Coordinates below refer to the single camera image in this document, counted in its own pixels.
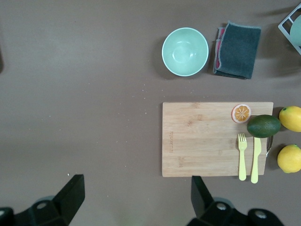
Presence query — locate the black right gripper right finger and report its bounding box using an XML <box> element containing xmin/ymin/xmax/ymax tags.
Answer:
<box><xmin>188</xmin><ymin>175</ymin><xmax>286</xmax><ymax>226</ymax></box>

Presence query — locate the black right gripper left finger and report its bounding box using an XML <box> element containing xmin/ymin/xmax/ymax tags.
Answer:
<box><xmin>0</xmin><ymin>174</ymin><xmax>86</xmax><ymax>226</ymax></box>

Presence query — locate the yellow plastic fork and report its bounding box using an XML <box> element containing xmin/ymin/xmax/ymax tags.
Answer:
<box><xmin>238</xmin><ymin>133</ymin><xmax>247</xmax><ymax>181</ymax></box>

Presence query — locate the yellow plastic knife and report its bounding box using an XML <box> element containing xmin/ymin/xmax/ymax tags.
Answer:
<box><xmin>250</xmin><ymin>136</ymin><xmax>262</xmax><ymax>184</ymax></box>

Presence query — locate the wooden cutting board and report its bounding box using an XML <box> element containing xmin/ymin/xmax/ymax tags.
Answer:
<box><xmin>161</xmin><ymin>101</ymin><xmax>274</xmax><ymax>178</ymax></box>

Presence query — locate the yellow lemon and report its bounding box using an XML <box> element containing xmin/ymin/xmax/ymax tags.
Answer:
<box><xmin>278</xmin><ymin>105</ymin><xmax>301</xmax><ymax>132</ymax></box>
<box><xmin>277</xmin><ymin>144</ymin><xmax>301</xmax><ymax>174</ymax></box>

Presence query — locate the dark green avocado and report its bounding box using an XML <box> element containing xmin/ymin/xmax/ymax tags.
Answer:
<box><xmin>246</xmin><ymin>114</ymin><xmax>282</xmax><ymax>138</ymax></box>

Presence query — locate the orange slice toy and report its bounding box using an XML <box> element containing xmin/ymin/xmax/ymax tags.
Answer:
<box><xmin>231</xmin><ymin>103</ymin><xmax>252</xmax><ymax>124</ymax></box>

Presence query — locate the mint green bowl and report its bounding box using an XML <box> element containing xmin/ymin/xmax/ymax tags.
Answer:
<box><xmin>161</xmin><ymin>27</ymin><xmax>209</xmax><ymax>77</ymax></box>

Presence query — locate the folded dark grey cloth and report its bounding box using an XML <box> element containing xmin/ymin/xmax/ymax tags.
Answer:
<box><xmin>213</xmin><ymin>20</ymin><xmax>262</xmax><ymax>80</ymax></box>

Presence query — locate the pale green cup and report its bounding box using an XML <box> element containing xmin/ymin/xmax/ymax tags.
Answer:
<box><xmin>289</xmin><ymin>16</ymin><xmax>301</xmax><ymax>48</ymax></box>

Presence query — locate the white wire cup rack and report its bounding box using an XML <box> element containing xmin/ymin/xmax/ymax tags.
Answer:
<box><xmin>277</xmin><ymin>3</ymin><xmax>301</xmax><ymax>55</ymax></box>

